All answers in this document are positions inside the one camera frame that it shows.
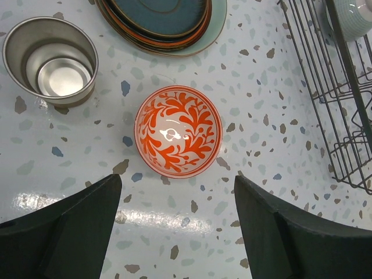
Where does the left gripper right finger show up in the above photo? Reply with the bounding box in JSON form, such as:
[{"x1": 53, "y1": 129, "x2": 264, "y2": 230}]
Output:
[{"x1": 234, "y1": 176, "x2": 371, "y2": 278}]

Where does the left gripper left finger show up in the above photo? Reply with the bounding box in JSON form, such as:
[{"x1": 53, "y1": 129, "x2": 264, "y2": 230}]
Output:
[{"x1": 1, "y1": 174, "x2": 122, "y2": 278}]

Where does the white orange patterned bowl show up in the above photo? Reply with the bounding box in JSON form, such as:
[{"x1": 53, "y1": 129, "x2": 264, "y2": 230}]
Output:
[{"x1": 134, "y1": 85, "x2": 223, "y2": 179}]

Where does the cream brown cup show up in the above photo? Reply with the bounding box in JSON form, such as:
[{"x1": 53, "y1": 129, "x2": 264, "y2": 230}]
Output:
[{"x1": 2, "y1": 16, "x2": 99, "y2": 108}]

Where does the orange plate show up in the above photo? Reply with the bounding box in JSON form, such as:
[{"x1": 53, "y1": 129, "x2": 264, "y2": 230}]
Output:
[{"x1": 103, "y1": 0, "x2": 212, "y2": 50}]

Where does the dark blue plate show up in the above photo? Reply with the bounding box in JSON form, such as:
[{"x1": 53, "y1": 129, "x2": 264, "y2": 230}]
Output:
[{"x1": 108, "y1": 0, "x2": 208, "y2": 37}]

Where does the green floral plate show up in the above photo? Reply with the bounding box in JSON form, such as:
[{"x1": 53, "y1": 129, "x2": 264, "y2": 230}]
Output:
[{"x1": 95, "y1": 1, "x2": 227, "y2": 58}]

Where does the yellow patterned plate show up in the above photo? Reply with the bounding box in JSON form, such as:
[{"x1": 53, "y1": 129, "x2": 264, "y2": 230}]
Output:
[{"x1": 102, "y1": 1, "x2": 212, "y2": 51}]

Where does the pale green ribbed cup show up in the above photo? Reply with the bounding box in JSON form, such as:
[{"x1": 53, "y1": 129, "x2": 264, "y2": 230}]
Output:
[{"x1": 334, "y1": 0, "x2": 371, "y2": 42}]

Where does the black wire dish rack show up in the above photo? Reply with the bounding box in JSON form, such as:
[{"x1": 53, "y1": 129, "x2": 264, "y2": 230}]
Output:
[{"x1": 278, "y1": 1, "x2": 371, "y2": 194}]

